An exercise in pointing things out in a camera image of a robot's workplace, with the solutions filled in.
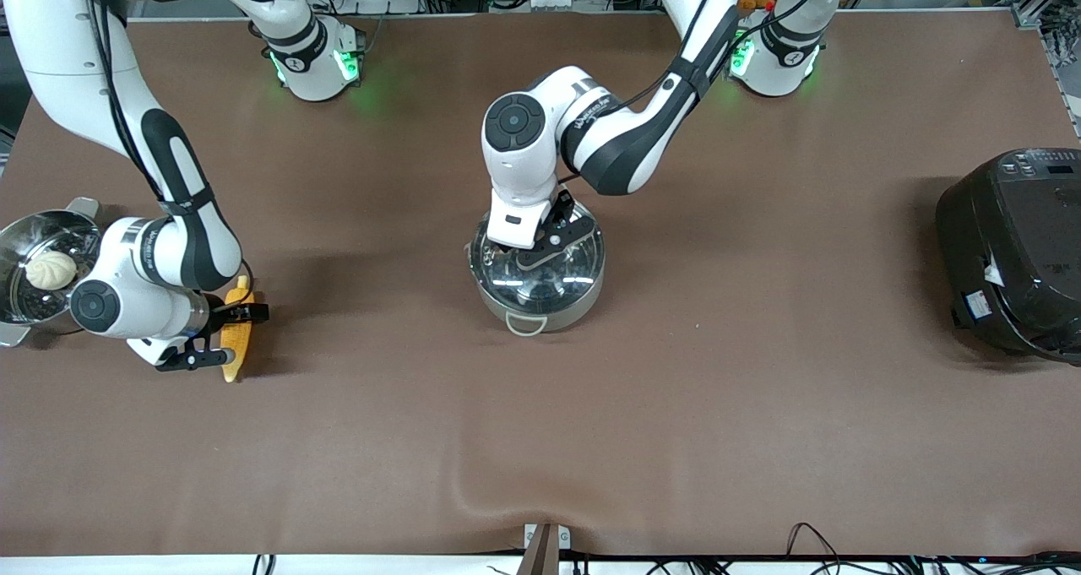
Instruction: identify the brown table cloth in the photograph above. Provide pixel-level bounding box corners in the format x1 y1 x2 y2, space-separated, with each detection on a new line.
0 9 1081 557

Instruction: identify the white steamed bun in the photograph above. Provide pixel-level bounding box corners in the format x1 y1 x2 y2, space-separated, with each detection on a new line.
25 250 79 290

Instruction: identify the thin black looped cable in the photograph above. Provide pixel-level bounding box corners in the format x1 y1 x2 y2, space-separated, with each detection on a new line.
785 522 847 575

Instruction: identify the glass pot lid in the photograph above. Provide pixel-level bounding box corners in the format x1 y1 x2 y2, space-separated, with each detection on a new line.
470 212 606 308

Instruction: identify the steel steamer pot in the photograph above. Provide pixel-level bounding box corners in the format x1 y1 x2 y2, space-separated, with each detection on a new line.
0 198 106 348

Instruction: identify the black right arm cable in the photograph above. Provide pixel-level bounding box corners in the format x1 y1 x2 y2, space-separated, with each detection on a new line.
84 0 170 213

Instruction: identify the yellow corn cob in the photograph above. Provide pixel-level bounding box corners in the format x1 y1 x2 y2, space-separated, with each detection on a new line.
221 275 256 383

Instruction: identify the steel pot with handles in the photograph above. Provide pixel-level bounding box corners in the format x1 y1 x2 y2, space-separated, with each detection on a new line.
466 216 606 337

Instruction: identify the black rice cooker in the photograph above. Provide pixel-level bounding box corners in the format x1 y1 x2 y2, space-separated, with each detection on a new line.
936 147 1081 365

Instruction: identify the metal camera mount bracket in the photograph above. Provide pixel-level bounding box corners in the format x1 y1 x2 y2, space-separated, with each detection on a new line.
517 522 572 575

